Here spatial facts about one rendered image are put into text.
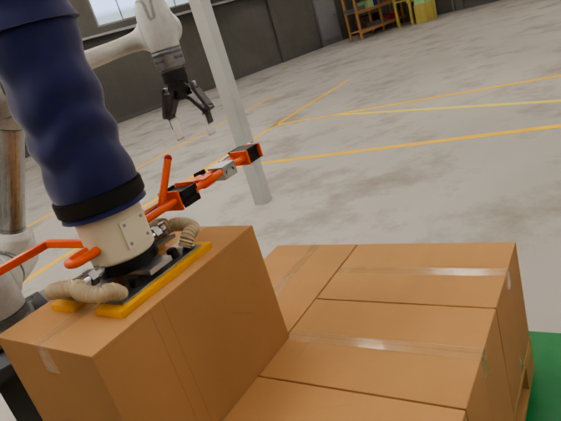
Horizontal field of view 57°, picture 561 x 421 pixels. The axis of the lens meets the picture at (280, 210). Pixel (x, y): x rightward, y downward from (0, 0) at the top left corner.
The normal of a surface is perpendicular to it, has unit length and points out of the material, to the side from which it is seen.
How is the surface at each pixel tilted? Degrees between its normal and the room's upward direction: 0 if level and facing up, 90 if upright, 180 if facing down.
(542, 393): 0
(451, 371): 0
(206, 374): 90
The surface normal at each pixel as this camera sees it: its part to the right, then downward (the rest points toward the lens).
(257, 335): 0.81, -0.04
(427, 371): -0.28, -0.90
